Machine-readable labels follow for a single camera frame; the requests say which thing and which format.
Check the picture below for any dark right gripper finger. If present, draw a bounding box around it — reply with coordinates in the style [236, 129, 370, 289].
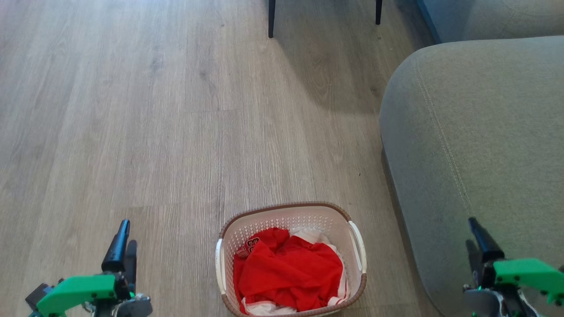
[466, 240, 484, 287]
[468, 217, 505, 263]

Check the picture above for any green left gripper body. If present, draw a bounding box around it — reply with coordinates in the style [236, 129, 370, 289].
[36, 272, 152, 317]

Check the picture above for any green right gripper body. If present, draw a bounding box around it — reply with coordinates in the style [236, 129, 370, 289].
[463, 258, 564, 317]

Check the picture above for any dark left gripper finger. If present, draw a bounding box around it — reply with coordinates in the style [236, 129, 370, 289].
[102, 219, 130, 273]
[126, 240, 137, 287]

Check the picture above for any white brown-rimmed laundry basket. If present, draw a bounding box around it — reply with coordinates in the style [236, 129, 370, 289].
[215, 202, 367, 317]

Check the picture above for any grey fabric sofa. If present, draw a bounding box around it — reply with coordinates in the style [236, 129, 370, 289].
[379, 36, 564, 317]

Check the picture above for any red sports jersey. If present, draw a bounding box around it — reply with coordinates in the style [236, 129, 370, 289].
[233, 227, 345, 314]

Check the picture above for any blue-grey sofa cushion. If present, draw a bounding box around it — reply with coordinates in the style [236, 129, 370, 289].
[416, 0, 564, 44]

